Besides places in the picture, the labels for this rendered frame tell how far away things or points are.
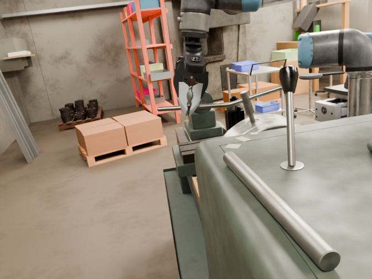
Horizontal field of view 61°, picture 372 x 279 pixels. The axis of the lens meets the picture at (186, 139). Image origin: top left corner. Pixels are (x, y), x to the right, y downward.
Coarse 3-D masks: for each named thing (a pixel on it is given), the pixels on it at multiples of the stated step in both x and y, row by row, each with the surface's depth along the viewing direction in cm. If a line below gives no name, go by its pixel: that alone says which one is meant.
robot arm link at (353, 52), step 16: (352, 32) 98; (352, 48) 98; (368, 48) 97; (352, 64) 100; (368, 64) 98; (352, 80) 102; (368, 80) 100; (352, 96) 103; (368, 96) 101; (352, 112) 104; (368, 112) 102
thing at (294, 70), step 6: (288, 66) 53; (294, 66) 53; (282, 72) 53; (288, 72) 52; (294, 72) 52; (282, 78) 53; (288, 78) 52; (294, 78) 52; (282, 84) 53; (288, 84) 52; (294, 84) 53; (288, 90) 53; (294, 90) 53
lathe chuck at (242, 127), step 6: (264, 114) 89; (270, 114) 89; (246, 120) 88; (264, 120) 84; (270, 120) 83; (276, 120) 82; (282, 120) 83; (234, 126) 89; (240, 126) 86; (246, 126) 84; (252, 126) 82; (228, 132) 89; (234, 132) 86; (240, 132) 83
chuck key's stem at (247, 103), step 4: (240, 92) 83; (244, 92) 82; (248, 92) 83; (240, 96) 83; (244, 96) 82; (248, 96) 82; (244, 100) 83; (248, 100) 83; (244, 104) 83; (248, 104) 83; (248, 108) 83; (252, 108) 84; (248, 112) 84; (252, 112) 84; (252, 116) 84; (252, 120) 85
